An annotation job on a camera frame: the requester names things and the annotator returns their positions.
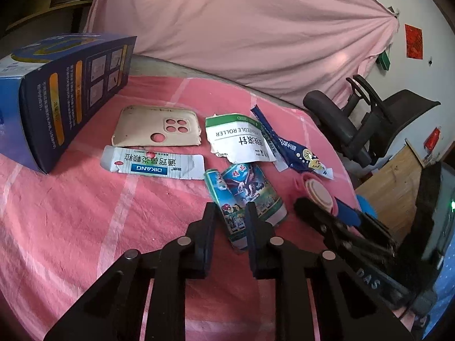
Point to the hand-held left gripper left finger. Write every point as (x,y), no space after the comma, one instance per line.
(207,241)

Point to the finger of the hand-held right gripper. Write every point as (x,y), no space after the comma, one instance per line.
(309,213)
(346,213)

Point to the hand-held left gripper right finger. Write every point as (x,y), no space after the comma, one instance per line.
(253,245)

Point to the colourful picture packet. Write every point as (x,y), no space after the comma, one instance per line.
(248,184)

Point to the dark blue snack wrapper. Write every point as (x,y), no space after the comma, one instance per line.
(295,152)

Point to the blue cardboard box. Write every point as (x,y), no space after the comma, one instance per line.
(71,88)

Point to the blue round stool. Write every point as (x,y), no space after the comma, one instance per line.
(367,206)

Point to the wooden cabinet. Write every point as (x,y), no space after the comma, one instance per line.
(391,181)

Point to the white sachet with blue label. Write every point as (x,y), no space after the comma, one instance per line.
(153,165)

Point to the black office chair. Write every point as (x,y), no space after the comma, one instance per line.
(330,113)

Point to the small red hanging tag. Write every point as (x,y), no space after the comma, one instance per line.
(432,139)

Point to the torn white green packet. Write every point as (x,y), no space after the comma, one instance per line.
(234,138)

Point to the beige phone case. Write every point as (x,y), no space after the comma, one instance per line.
(138,124)

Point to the pink curtain cloth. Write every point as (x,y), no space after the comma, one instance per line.
(231,25)

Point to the green wall item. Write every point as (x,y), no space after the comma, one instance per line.
(384,60)

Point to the red wall paper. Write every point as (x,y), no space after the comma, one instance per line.
(414,41)

